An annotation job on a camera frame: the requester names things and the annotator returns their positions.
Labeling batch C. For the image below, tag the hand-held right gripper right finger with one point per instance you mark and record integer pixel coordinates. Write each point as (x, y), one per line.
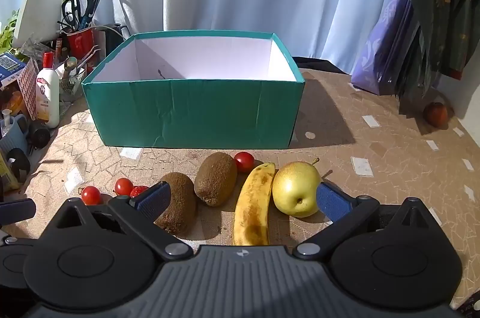
(330, 201)

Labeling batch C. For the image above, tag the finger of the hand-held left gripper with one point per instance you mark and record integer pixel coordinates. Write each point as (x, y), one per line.
(17, 211)

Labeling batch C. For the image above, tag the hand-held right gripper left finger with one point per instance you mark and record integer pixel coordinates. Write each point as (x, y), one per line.
(153, 199)

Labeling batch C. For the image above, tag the red strawberry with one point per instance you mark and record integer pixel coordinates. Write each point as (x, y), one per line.
(138, 191)

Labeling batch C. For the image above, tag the brown kiwi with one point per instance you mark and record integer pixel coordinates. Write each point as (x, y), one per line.
(215, 179)
(182, 205)

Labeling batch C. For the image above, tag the red cherry tomato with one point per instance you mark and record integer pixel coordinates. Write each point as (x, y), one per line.
(243, 161)
(123, 186)
(91, 195)

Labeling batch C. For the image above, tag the yellow pear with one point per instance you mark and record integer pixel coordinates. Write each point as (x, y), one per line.
(294, 186)

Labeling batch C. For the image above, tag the yellow banana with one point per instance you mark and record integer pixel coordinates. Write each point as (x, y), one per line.
(253, 205)

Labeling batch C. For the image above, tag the teal cardboard box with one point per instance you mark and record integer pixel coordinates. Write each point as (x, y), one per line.
(187, 111)

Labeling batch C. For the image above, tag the yellow packet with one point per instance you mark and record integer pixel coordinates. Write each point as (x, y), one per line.
(6, 171)

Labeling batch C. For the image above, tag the blue grey mug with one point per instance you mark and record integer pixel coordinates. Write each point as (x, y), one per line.
(13, 138)

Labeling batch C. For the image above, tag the black cylinder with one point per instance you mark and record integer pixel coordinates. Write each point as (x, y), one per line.
(39, 134)

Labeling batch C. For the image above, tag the white lotion bottle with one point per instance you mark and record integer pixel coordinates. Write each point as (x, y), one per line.
(48, 96)

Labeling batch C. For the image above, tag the red patterned card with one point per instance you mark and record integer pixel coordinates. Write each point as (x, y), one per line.
(29, 89)

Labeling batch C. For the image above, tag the red peach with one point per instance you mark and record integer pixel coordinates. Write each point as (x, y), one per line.
(435, 114)

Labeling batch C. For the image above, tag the glass bowl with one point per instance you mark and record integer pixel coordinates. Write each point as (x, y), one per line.
(71, 83)

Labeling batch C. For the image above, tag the blue QR code card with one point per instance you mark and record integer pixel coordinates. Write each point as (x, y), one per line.
(9, 68)

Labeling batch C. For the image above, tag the purple paper bag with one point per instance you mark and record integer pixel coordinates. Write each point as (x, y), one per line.
(386, 51)

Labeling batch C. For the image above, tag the red pen cup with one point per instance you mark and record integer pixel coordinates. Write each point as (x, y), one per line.
(80, 44)

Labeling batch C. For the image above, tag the green potted plant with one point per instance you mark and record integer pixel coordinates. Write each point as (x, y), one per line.
(7, 34)

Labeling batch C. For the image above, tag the black scissors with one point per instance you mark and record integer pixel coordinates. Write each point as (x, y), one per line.
(77, 8)

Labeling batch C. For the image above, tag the white flat device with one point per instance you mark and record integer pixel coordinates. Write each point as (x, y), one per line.
(37, 6)

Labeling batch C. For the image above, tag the bunch of pens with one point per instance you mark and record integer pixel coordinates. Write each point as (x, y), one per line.
(97, 1)

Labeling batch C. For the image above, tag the dark green bag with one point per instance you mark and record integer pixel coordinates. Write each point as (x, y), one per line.
(442, 21)

